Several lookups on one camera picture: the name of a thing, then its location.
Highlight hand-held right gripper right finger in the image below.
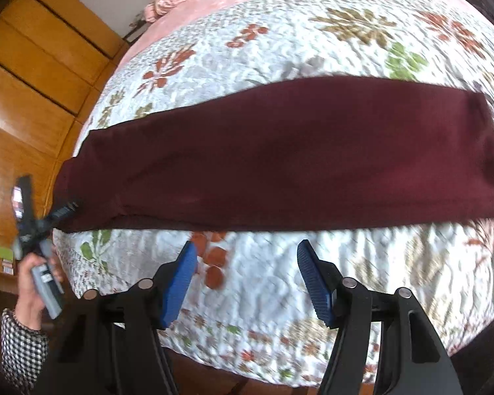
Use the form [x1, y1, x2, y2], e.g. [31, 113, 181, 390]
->
[297, 240, 464, 395]

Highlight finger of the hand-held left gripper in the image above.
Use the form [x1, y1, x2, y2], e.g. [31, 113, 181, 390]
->
[44, 199, 83, 228]
[11, 175, 34, 226]

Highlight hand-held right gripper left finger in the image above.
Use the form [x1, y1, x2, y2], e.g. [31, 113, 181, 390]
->
[41, 241, 199, 395]

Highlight maroon pants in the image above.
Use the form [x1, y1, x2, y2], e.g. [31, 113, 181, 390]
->
[51, 76, 494, 233]

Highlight person's left hand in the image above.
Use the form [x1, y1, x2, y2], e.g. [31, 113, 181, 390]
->
[14, 251, 67, 332]

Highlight floral quilted bedspread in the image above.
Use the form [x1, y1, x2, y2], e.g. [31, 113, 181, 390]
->
[51, 0, 494, 385]

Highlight small green packet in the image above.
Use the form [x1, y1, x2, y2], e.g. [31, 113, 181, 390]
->
[0, 245, 15, 274]

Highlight wooden wardrobe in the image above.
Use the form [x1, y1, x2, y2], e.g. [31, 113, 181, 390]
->
[0, 0, 128, 215]

